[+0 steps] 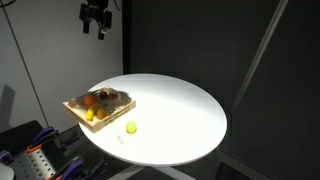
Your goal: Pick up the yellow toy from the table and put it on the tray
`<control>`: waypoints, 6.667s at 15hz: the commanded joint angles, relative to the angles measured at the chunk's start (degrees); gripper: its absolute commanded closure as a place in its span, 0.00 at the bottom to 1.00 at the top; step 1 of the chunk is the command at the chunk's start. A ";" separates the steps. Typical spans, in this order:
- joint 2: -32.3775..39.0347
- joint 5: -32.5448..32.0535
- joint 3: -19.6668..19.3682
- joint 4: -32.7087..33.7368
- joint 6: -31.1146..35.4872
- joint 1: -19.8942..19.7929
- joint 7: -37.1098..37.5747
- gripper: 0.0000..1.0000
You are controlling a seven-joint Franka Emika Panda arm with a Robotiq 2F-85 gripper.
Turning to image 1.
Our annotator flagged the yellow round toy fruit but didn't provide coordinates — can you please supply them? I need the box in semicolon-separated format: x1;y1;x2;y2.
126;121;137;134

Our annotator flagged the wooden slatted tray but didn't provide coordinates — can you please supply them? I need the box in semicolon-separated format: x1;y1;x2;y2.
63;87;136;133

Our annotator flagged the yellow toy banana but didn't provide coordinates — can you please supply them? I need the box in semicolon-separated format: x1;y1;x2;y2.
86;103;102;121

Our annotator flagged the purple clamp upper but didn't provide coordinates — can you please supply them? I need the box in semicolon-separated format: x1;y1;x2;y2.
26;127;59;153

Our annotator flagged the purple clamp lower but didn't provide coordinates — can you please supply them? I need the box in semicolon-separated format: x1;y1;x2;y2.
47;158;84;180

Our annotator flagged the purple clamp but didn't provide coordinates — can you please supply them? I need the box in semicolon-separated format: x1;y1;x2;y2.
26;127;59;153
47;158;84;180

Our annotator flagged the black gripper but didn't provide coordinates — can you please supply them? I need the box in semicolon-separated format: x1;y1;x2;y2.
79;0;112;40

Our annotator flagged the red toy strawberry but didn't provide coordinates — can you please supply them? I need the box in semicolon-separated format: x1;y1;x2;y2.
108;93;118;100

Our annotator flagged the dark red toy fruit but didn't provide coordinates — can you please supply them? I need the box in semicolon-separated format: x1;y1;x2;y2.
99;91;108;99

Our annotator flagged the perforated metal plate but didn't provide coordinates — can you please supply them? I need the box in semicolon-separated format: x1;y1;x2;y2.
10;149;56;180

